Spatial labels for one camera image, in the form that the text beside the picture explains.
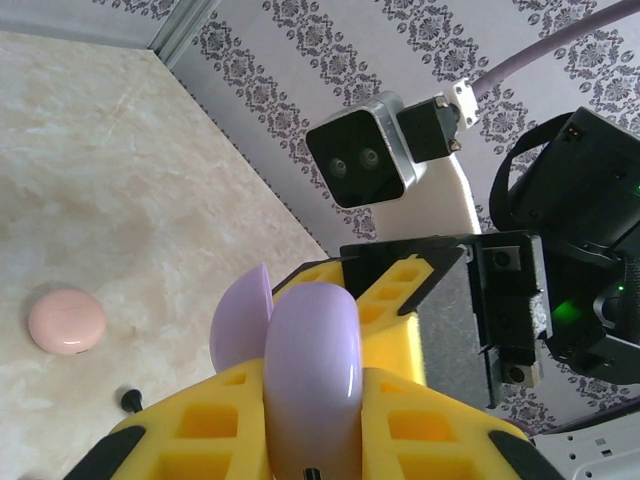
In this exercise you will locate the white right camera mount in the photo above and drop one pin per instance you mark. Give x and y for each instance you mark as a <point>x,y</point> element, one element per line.
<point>440,200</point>

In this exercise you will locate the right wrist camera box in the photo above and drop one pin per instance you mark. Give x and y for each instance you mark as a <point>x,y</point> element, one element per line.
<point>360,150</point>

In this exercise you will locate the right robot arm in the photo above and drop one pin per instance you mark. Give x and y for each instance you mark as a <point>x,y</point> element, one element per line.
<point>590,455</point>

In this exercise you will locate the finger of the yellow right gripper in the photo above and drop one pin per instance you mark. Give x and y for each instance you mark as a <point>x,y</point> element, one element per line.
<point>445,325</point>
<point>320,272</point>

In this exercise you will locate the purple earbud charging case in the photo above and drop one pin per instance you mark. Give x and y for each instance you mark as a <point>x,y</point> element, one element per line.
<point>310,350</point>

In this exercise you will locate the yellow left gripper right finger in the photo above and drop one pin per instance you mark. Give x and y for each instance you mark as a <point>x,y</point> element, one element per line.
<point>450,440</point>

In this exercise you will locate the pink earbud charging case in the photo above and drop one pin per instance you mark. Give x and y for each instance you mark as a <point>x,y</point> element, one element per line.
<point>66,320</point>

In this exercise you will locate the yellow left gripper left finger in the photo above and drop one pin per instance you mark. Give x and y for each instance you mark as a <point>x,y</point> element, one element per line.
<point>165,440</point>

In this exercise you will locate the aluminium corner post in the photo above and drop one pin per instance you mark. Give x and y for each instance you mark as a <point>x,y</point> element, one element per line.
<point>185,30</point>

